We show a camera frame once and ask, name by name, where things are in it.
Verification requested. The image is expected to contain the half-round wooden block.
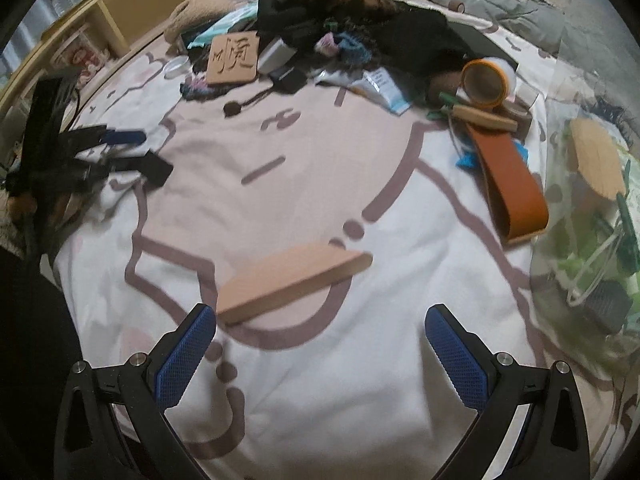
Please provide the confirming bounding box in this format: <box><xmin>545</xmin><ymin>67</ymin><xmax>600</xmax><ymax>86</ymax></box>
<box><xmin>216</xmin><ymin>243</ymin><xmax>373</xmax><ymax>325</ymax></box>

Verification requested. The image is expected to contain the black ribbed square box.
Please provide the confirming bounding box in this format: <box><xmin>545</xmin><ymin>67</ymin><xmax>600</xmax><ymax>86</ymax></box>
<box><xmin>584</xmin><ymin>280</ymin><xmax>632</xmax><ymax>335</ymax></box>

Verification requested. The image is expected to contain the green clothespin with loop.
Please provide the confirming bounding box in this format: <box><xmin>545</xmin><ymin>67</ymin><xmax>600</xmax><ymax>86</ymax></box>
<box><xmin>566</xmin><ymin>192</ymin><xmax>639</xmax><ymax>307</ymax></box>

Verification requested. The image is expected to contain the small clear plastic lid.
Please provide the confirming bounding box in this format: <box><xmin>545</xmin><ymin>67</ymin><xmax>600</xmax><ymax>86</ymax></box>
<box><xmin>163</xmin><ymin>55</ymin><xmax>191</xmax><ymax>79</ymax></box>

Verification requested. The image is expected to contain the carved square wooden coaster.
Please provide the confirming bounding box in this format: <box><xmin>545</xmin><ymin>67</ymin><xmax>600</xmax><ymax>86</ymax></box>
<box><xmin>205</xmin><ymin>32</ymin><xmax>259</xmax><ymax>84</ymax></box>

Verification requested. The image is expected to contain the beige fuzzy slipper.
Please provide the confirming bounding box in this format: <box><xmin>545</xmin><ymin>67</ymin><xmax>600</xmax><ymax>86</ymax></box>
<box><xmin>163</xmin><ymin>0</ymin><xmax>235</xmax><ymax>44</ymax></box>

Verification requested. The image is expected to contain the white power adapter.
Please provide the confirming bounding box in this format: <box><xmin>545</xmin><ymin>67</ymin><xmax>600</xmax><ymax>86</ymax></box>
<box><xmin>257</xmin><ymin>38</ymin><xmax>297</xmax><ymax>75</ymax></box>

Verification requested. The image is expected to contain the cartoon print bed sheet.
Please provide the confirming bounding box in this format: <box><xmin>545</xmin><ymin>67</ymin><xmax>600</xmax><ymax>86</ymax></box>
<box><xmin>52</xmin><ymin>0</ymin><xmax>637</xmax><ymax>480</ymax></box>

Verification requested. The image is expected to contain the teal wet wipes pack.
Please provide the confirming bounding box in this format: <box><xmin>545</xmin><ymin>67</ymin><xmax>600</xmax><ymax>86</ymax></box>
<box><xmin>186</xmin><ymin>0</ymin><xmax>258</xmax><ymax>49</ymax></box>

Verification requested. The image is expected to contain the pink blue knitted item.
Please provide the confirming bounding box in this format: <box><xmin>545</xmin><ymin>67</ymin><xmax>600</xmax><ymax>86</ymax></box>
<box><xmin>314</xmin><ymin>32</ymin><xmax>372</xmax><ymax>65</ymax></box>

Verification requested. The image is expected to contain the white tissue packet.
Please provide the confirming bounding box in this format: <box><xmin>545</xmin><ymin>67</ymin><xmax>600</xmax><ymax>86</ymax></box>
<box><xmin>312</xmin><ymin>67</ymin><xmax>411</xmax><ymax>116</ymax></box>

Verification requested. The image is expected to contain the black fur-trimmed jacket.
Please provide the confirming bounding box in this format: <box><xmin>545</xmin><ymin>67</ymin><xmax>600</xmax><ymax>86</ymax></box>
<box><xmin>255</xmin><ymin>0</ymin><xmax>476</xmax><ymax>79</ymax></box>

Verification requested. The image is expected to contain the round wooden brush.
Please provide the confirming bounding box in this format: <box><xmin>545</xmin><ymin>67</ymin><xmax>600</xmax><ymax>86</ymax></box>
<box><xmin>570</xmin><ymin>118</ymin><xmax>626</xmax><ymax>202</ymax></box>

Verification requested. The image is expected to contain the small wooden boat block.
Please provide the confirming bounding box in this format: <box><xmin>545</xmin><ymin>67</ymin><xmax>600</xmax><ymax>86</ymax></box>
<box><xmin>450</xmin><ymin>104</ymin><xmax>518</xmax><ymax>133</ymax></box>

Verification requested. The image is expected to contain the cardboard tube roll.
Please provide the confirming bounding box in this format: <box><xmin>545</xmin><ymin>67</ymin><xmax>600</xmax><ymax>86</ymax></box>
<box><xmin>448</xmin><ymin>0</ymin><xmax>465</xmax><ymax>13</ymax></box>

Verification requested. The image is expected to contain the orange tape roll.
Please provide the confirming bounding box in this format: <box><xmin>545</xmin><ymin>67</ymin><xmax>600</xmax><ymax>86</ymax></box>
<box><xmin>461</xmin><ymin>56</ymin><xmax>516</xmax><ymax>108</ymax></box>

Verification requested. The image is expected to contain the grey quilted blanket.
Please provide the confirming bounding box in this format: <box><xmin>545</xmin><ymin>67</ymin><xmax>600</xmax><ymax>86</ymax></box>
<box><xmin>349</xmin><ymin>0</ymin><xmax>632</xmax><ymax>61</ymax></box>

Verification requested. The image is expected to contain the brown braided cord pompom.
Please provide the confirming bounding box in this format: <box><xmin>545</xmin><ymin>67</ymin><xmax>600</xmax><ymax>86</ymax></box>
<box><xmin>222</xmin><ymin>86</ymin><xmax>274</xmax><ymax>118</ymax></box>

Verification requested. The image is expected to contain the wooden bed frame shelf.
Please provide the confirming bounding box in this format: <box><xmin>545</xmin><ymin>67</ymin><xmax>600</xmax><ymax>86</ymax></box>
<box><xmin>1</xmin><ymin>0</ymin><xmax>183</xmax><ymax>116</ymax></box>

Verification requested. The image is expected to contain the orange leather strap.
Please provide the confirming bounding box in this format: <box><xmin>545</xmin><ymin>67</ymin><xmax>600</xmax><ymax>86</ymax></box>
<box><xmin>464</xmin><ymin>121</ymin><xmax>550</xmax><ymax>246</ymax></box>

